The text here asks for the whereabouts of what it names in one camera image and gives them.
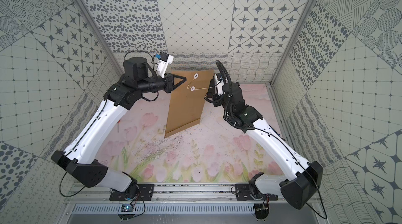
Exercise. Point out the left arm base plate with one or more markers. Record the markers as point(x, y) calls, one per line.
point(143, 192)

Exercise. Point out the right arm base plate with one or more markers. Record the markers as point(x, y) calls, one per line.
point(243, 192)

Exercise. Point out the floral table mat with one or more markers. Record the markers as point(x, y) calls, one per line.
point(210, 151)

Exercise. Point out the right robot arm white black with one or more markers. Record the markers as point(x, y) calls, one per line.
point(301, 178)

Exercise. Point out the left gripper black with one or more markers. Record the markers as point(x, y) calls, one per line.
point(169, 82)

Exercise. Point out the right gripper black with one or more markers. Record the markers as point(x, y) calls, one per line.
point(216, 100)

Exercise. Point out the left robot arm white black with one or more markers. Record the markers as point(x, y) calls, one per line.
point(78, 158)

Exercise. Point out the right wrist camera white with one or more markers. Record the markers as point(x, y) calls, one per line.
point(219, 82)

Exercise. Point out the aluminium mounting rail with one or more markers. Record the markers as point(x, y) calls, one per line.
point(165, 192)

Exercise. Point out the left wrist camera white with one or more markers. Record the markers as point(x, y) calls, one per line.
point(164, 59)

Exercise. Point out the brown kraft file bag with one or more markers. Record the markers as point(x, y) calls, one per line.
point(187, 101)

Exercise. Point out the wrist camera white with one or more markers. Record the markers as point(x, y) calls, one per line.
point(219, 82)
point(164, 59)

